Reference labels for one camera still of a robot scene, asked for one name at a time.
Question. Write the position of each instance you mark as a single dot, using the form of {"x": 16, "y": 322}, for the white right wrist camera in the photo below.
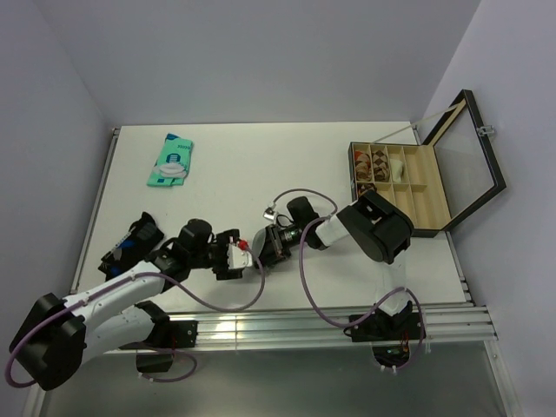
{"x": 270, "y": 213}

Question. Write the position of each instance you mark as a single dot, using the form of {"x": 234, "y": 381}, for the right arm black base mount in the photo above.
{"x": 390, "y": 336}

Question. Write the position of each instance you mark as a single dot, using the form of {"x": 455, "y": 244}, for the grey sock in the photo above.
{"x": 259, "y": 243}

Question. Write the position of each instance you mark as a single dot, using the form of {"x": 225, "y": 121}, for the aluminium frame rail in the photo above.
{"x": 305, "y": 329}

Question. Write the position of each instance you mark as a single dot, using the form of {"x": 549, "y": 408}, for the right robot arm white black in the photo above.
{"x": 381, "y": 231}

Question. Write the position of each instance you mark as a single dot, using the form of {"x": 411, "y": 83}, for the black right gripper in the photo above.
{"x": 274, "y": 249}

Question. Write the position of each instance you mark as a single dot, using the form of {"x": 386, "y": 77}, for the dark checkered rolled sock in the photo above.
{"x": 363, "y": 188}

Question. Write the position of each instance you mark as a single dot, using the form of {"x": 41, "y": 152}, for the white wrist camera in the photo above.
{"x": 238, "y": 258}
{"x": 270, "y": 213}

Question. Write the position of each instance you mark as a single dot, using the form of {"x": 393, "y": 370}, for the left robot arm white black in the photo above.
{"x": 60, "y": 334}

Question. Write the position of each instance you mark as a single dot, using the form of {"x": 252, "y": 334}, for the black blue sock pair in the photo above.
{"x": 142, "y": 237}

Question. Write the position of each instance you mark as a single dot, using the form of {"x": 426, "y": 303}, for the cream yellow sock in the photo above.
{"x": 396, "y": 170}

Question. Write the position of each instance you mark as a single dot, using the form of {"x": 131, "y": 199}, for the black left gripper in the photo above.
{"x": 223, "y": 239}

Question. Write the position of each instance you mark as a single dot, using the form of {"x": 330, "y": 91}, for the black compartment box with lid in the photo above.
{"x": 450, "y": 168}

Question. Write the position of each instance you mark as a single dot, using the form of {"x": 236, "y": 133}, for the teal patterned sock pair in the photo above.
{"x": 173, "y": 163}

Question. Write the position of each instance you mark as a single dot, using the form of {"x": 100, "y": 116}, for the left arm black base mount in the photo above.
{"x": 166, "y": 345}

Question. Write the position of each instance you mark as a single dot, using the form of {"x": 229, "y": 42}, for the orange brown rolled sock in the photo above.
{"x": 362, "y": 166}

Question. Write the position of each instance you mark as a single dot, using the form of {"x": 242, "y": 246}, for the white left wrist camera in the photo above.
{"x": 238, "y": 258}

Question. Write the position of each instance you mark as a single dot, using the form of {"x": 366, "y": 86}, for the brown checkered rolled sock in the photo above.
{"x": 380, "y": 166}

